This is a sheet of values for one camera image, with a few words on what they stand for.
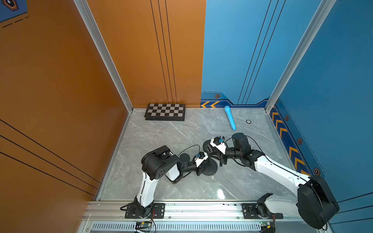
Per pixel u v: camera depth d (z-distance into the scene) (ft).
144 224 2.37
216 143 2.24
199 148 3.17
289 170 1.61
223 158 2.29
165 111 3.75
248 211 2.37
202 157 2.49
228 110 3.80
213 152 2.46
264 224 2.38
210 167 2.84
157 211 2.42
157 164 1.75
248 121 3.68
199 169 2.59
